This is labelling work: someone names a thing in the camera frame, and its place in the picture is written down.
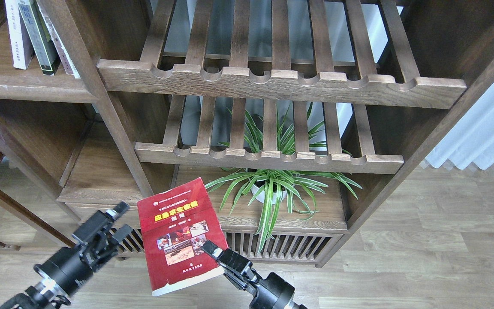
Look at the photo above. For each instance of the white standing book on shelf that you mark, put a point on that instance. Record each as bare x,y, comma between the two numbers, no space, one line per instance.
66,61

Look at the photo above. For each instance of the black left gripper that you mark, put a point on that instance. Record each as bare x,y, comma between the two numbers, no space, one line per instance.
70,268

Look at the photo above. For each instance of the white cream paperback book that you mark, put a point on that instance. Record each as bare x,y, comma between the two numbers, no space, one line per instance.
21,46

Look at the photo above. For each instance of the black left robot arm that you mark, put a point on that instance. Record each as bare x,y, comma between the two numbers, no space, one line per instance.
33,299

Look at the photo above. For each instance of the green spider plant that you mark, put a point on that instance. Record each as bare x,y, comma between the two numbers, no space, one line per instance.
273,187

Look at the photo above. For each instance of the green and black book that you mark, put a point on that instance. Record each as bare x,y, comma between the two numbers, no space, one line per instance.
43,45

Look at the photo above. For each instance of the dark wooden bookshelf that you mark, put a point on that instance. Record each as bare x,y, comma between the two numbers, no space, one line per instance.
172,90

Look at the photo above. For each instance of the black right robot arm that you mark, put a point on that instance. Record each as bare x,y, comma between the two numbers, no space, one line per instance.
298,305

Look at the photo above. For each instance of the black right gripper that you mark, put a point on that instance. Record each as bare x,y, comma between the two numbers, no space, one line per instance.
270,293

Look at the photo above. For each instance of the white curtain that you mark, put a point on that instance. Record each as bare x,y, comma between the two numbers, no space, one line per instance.
470,144

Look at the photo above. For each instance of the red paperback book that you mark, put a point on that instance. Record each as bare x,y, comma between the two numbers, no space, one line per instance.
174,226

